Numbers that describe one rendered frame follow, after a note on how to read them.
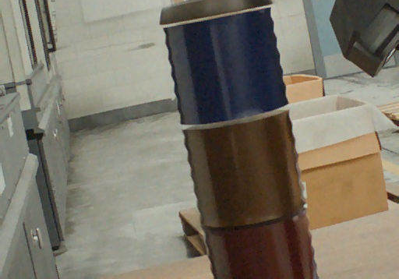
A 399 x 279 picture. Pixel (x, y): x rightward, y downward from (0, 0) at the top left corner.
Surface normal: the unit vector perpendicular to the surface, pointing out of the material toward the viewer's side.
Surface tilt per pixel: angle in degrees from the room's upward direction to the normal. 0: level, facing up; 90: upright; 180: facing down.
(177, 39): 76
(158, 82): 90
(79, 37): 90
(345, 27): 91
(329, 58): 90
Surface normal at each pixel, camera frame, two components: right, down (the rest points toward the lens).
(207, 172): -0.69, -0.03
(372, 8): 0.11, -0.40
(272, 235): 0.24, -0.17
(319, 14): 0.18, 0.10
